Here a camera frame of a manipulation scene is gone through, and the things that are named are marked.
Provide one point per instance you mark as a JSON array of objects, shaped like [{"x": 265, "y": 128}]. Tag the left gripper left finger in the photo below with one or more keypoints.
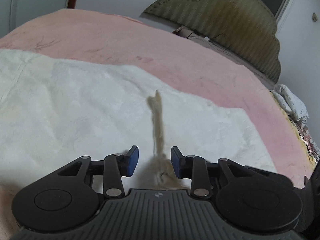
[{"x": 130, "y": 161}]

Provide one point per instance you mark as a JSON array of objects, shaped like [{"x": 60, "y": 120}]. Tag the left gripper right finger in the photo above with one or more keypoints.
[{"x": 177, "y": 159}]

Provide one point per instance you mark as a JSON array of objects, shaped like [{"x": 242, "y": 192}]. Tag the white patterned pants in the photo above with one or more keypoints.
[{"x": 55, "y": 110}]

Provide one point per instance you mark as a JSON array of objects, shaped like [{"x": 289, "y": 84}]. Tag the white crumpled cloth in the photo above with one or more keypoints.
[{"x": 291, "y": 104}]

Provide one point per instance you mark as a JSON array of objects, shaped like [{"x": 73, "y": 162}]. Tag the pink floral bed blanket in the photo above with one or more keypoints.
[{"x": 185, "y": 65}]

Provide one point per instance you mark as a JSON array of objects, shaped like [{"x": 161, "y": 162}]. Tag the olive green padded headboard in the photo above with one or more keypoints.
[{"x": 245, "y": 27}]

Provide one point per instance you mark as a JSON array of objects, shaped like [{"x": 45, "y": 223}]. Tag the white sliding wardrobe door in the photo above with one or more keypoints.
[{"x": 27, "y": 2}]

